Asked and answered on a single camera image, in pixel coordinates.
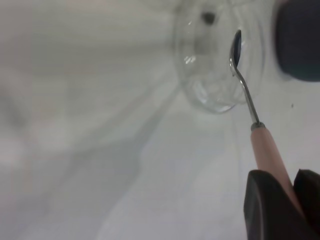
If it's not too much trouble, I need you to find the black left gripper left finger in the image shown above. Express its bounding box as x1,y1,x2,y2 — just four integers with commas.
243,168,320,240

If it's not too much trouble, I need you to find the dark grey ceramic mug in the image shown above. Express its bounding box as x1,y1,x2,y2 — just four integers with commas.
273,0,320,82

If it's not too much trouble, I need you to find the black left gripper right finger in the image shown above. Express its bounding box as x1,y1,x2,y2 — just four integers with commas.
292,168,320,233

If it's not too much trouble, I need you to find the pink-handled metal spoon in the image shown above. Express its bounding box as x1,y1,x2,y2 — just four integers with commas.
228,29,307,218

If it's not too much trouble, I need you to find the small clear glass dish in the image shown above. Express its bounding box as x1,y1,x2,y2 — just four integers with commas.
173,0,267,115

